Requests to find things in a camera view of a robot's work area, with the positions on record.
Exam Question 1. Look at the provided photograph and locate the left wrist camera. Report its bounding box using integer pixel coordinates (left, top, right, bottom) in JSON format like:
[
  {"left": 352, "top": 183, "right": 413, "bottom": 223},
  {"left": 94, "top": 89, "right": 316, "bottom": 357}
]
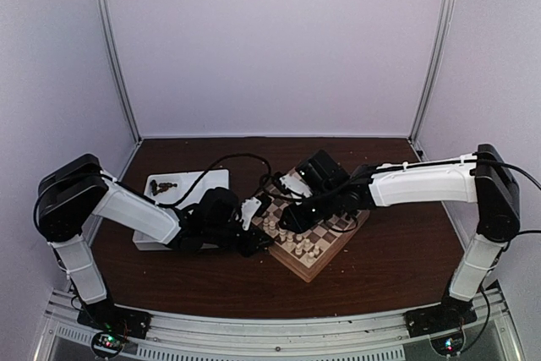
[{"left": 238, "top": 194, "right": 272, "bottom": 231}]

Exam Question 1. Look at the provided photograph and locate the aluminium left corner post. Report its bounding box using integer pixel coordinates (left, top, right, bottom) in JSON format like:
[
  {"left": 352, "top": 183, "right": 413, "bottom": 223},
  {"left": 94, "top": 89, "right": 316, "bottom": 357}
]
[{"left": 96, "top": 0, "right": 141, "bottom": 144}]

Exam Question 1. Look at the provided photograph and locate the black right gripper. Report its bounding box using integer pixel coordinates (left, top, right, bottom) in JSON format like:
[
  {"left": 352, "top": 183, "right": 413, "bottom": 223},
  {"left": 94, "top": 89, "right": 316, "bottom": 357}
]
[{"left": 279, "top": 185, "right": 341, "bottom": 234}]

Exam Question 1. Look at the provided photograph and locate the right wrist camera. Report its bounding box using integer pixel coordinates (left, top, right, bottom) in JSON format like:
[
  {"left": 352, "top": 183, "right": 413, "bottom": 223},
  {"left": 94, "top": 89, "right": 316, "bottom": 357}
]
[{"left": 278, "top": 173, "right": 313, "bottom": 199}]

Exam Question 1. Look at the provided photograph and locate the white chess pieces group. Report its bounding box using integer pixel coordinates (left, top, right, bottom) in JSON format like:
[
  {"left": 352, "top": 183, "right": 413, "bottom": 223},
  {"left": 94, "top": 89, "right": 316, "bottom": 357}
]
[{"left": 262, "top": 218, "right": 324, "bottom": 268}]

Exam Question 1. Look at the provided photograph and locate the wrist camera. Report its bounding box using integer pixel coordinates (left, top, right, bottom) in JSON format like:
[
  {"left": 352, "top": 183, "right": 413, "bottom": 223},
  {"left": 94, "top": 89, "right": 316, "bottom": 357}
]
[
  {"left": 278, "top": 173, "right": 313, "bottom": 199},
  {"left": 238, "top": 194, "right": 272, "bottom": 231}
]

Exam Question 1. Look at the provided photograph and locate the aluminium corner post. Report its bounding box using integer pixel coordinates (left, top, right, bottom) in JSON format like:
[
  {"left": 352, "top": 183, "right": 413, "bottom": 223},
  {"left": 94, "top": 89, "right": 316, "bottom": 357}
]
[
  {"left": 96, "top": 0, "right": 141, "bottom": 144},
  {"left": 409, "top": 0, "right": 456, "bottom": 145}
]

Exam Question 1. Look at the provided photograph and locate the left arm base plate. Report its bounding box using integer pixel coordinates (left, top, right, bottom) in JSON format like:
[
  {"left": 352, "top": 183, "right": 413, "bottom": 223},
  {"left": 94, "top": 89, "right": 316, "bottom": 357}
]
[{"left": 77, "top": 305, "right": 151, "bottom": 339}]

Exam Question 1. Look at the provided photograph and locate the aluminium front frame rail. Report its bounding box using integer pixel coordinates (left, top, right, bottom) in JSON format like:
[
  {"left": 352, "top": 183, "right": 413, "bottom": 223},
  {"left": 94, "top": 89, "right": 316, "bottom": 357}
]
[{"left": 30, "top": 287, "right": 526, "bottom": 360}]

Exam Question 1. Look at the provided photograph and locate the wooden chess board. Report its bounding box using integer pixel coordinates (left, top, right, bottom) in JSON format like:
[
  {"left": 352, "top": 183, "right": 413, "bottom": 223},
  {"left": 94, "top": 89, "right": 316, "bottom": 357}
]
[{"left": 261, "top": 166, "right": 371, "bottom": 284}]

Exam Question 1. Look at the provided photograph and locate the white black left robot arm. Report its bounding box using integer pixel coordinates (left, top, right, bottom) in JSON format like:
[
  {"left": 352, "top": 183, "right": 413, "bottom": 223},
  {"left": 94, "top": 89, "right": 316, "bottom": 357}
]
[{"left": 32, "top": 154, "right": 272, "bottom": 331}]

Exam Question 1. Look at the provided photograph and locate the controller board with leds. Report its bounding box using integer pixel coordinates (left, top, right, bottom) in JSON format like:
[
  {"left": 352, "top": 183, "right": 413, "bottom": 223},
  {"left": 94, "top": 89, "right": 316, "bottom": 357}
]
[
  {"left": 430, "top": 331, "right": 465, "bottom": 358},
  {"left": 90, "top": 331, "right": 126, "bottom": 358}
]

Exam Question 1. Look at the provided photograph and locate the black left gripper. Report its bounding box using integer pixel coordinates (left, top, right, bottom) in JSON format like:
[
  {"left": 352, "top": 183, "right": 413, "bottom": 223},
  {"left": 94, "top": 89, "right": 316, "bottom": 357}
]
[{"left": 205, "top": 222, "right": 276, "bottom": 258}]

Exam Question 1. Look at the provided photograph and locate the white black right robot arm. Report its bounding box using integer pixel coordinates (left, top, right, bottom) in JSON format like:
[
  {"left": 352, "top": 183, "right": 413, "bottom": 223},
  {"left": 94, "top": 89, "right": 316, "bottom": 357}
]
[{"left": 278, "top": 144, "right": 521, "bottom": 329}]

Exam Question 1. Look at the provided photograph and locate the white plastic sorting tray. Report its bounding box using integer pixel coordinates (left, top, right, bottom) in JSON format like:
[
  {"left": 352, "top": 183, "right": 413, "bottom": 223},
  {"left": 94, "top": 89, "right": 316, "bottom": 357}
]
[{"left": 132, "top": 168, "right": 230, "bottom": 251}]

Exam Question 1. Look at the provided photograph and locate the right controller board with LEDs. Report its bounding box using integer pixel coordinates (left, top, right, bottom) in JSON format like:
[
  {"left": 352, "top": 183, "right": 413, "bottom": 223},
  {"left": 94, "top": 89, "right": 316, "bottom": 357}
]
[{"left": 430, "top": 331, "right": 465, "bottom": 358}]

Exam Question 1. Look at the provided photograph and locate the pile of dark chess pieces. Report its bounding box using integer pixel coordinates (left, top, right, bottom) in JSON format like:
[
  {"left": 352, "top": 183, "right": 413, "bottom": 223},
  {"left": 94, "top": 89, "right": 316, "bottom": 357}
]
[{"left": 150, "top": 179, "right": 178, "bottom": 196}]

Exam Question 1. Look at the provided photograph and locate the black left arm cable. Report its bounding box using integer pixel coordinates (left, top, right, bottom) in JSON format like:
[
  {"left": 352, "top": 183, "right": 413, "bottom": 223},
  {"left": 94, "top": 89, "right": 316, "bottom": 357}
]
[{"left": 156, "top": 153, "right": 271, "bottom": 210}]

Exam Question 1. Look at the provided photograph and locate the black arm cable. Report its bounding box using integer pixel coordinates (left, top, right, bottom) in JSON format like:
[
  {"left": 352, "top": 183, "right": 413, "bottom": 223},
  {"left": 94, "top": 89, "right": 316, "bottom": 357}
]
[
  {"left": 255, "top": 157, "right": 541, "bottom": 349},
  {"left": 156, "top": 153, "right": 271, "bottom": 210}
]

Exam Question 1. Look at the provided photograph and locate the left controller board with LEDs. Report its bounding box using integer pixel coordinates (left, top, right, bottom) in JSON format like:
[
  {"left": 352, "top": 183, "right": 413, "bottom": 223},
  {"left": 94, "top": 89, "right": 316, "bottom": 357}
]
[{"left": 90, "top": 331, "right": 126, "bottom": 358}]

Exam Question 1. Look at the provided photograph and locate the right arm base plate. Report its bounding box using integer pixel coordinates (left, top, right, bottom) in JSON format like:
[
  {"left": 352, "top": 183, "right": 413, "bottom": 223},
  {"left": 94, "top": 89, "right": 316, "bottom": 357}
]
[{"left": 404, "top": 304, "right": 478, "bottom": 338}]

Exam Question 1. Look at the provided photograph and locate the aluminium right corner post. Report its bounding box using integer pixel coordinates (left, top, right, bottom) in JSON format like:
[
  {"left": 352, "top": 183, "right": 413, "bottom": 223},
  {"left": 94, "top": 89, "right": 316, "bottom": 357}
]
[{"left": 409, "top": 0, "right": 456, "bottom": 145}]

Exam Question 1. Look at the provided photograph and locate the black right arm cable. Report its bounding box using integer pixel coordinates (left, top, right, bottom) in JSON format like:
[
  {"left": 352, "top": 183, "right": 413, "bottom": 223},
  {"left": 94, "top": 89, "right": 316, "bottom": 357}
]
[{"left": 255, "top": 157, "right": 541, "bottom": 349}]

